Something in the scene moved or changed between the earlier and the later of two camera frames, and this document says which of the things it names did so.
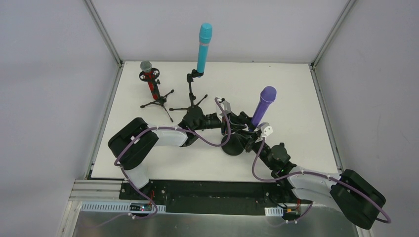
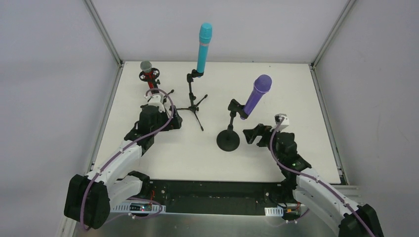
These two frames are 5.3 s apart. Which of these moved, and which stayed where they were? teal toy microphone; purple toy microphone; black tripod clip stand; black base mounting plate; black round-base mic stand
Moved: black round-base mic stand; purple toy microphone
Stayed: black tripod clip stand; black base mounting plate; teal toy microphone
